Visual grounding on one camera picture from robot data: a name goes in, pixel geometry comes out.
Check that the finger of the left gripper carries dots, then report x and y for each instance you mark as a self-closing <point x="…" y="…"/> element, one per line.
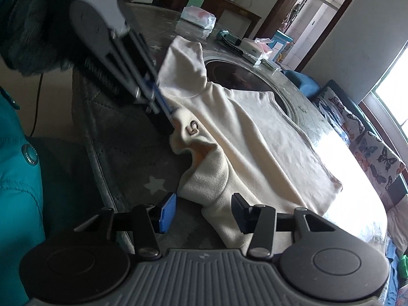
<point x="123" y="70"/>
<point x="161" y="98"/>

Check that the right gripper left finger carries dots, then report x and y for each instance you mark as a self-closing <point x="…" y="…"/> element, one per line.
<point x="150" y="220"/>

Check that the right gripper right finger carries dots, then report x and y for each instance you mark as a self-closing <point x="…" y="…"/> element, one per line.
<point x="259" y="221"/>

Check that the cream sweater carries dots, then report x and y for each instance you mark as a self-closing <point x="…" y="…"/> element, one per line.
<point x="240" y="142"/>

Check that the black round induction cooktop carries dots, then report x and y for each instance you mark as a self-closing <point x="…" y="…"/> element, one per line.
<point x="236" y="76"/>

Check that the tissue pack white pink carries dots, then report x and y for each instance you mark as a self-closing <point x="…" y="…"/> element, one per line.
<point x="199" y="17"/>

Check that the black round basket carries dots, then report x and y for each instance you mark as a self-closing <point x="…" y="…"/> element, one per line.
<point x="229" y="41"/>

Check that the white box stack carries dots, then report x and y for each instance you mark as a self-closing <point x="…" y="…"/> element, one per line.
<point x="256" y="50"/>

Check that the teal jacket of person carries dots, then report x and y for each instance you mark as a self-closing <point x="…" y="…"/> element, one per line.
<point x="21" y="181"/>

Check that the blue white small cabinet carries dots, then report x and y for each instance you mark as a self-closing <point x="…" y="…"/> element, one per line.
<point x="279" y="41"/>

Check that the butterfly pillow left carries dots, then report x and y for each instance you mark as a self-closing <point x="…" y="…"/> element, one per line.
<point x="347" y="125"/>

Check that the butterfly pillow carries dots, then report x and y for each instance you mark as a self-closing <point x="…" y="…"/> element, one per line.
<point x="347" y="125"/>
<point x="380" y="164"/>

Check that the butterfly pillow right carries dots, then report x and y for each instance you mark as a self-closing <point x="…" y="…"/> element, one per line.
<point x="380" y="164"/>

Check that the blue corner sofa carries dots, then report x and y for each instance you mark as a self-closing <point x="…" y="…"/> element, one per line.
<point x="311" y="89"/>

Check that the window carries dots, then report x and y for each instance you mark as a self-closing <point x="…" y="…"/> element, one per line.
<point x="390" y="91"/>

